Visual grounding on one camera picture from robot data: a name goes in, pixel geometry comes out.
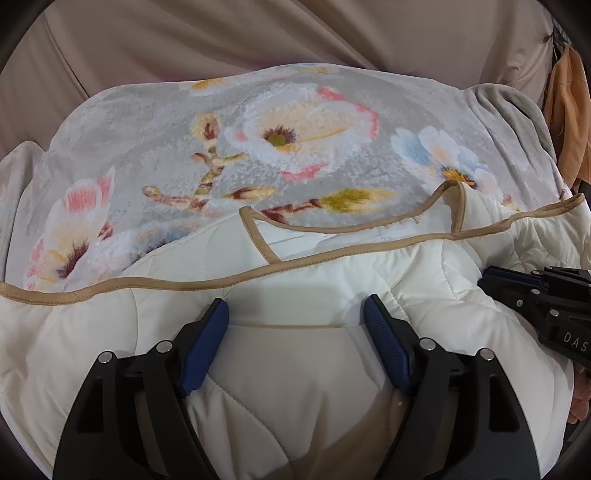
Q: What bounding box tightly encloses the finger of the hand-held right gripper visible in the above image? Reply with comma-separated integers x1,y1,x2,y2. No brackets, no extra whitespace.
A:
485,265,591,283
478,275,552,321

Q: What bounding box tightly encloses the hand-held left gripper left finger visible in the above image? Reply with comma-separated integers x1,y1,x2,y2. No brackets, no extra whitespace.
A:
53,298,230,480

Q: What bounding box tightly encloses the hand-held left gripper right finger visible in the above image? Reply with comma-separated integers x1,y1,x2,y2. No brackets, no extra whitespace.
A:
364,294,541,480

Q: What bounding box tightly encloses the cream quilted jacket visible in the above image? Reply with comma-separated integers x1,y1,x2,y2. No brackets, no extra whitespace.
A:
0,180,587,480

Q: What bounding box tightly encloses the orange hanging cloth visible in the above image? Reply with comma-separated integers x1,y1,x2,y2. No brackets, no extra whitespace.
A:
542,44,591,185

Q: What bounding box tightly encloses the grey floral blanket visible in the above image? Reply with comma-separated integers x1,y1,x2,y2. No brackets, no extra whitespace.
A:
0,62,578,296

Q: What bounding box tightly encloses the beige backdrop sheet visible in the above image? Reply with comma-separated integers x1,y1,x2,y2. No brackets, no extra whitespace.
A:
0,0,559,158

